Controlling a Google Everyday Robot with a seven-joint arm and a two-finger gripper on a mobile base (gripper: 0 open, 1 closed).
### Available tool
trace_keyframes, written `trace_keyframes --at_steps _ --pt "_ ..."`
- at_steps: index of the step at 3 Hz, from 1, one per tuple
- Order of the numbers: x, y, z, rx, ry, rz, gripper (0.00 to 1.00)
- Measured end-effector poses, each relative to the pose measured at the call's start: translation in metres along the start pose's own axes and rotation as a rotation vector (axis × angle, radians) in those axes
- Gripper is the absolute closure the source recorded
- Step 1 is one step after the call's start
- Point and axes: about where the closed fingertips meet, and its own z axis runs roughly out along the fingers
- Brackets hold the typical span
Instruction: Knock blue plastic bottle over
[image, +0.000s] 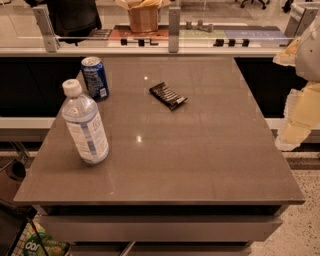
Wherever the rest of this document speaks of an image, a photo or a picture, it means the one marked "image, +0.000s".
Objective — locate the grey table drawer cabinet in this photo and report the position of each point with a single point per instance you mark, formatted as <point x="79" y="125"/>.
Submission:
<point x="122" y="233"/>

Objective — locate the black snack packet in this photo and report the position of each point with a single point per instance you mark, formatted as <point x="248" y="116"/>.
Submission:
<point x="167" y="96"/>

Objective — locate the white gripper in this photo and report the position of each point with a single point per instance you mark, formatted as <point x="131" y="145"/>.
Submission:
<point x="310" y="55"/>

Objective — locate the green chip bag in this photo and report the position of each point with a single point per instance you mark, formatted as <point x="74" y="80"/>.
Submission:
<point x="38" y="242"/>

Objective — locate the clear plastic water bottle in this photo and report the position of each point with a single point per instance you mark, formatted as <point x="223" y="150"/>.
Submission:
<point x="84" y="123"/>

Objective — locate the right metal glass bracket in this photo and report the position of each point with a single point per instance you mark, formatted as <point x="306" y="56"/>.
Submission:
<point x="304" y="23"/>

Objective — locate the black office chair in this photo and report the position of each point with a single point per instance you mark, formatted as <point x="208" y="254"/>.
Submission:
<point x="73" y="20"/>

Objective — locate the blue soda can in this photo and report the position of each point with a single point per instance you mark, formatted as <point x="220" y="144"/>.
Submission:
<point x="95" y="79"/>

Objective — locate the left metal glass bracket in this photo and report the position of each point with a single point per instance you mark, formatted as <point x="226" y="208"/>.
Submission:
<point x="43" y="21"/>

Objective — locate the middle metal glass bracket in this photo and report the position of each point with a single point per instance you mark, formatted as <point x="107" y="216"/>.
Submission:
<point x="174" y="25"/>

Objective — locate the metal glass bracket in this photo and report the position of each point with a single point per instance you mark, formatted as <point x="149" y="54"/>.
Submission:
<point x="43" y="21"/>
<point x="174" y="25"/>
<point x="304" y="23"/>

